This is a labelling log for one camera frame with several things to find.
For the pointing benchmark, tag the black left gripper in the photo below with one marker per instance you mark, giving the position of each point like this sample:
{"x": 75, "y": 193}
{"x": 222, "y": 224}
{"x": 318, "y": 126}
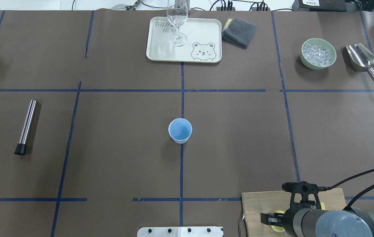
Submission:
{"x": 288, "y": 221}

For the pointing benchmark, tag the steel muddler black tip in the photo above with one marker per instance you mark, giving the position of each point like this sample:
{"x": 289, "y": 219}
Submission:
{"x": 22, "y": 144}

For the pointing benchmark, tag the yellow lemon slice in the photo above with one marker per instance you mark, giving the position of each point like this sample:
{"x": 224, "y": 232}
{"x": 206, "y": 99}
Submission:
{"x": 276, "y": 228}

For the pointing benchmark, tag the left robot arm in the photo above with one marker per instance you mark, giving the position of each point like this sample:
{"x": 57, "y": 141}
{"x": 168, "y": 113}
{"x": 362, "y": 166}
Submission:
{"x": 323, "y": 223}

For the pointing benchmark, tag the light blue plastic cup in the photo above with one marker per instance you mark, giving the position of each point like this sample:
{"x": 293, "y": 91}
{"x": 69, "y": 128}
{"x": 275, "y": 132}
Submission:
{"x": 180, "y": 130}

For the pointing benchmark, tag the bamboo cutting board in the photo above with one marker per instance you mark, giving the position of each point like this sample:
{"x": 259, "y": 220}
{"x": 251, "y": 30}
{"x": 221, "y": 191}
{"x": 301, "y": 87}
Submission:
{"x": 255, "y": 203}

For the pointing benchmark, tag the green bowl of ice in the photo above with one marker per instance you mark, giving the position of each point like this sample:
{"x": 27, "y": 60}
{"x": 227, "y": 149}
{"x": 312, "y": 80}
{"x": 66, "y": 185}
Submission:
{"x": 317, "y": 54}

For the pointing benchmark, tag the steel ice scoop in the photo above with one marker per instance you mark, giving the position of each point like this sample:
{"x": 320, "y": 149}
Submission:
{"x": 361, "y": 58}

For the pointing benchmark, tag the dark grey folded cloth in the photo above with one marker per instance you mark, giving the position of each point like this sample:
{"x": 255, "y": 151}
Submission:
{"x": 238, "y": 32}

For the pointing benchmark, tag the black power strip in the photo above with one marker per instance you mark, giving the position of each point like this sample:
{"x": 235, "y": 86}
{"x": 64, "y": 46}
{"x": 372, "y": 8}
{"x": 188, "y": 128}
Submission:
{"x": 227, "y": 5}

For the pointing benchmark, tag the clear wine glass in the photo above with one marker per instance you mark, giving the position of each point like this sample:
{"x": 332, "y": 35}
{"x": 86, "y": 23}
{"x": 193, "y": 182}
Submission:
{"x": 177, "y": 15}

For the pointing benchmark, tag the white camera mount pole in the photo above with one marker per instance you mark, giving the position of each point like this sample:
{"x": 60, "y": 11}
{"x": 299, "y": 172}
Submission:
{"x": 181, "y": 231}

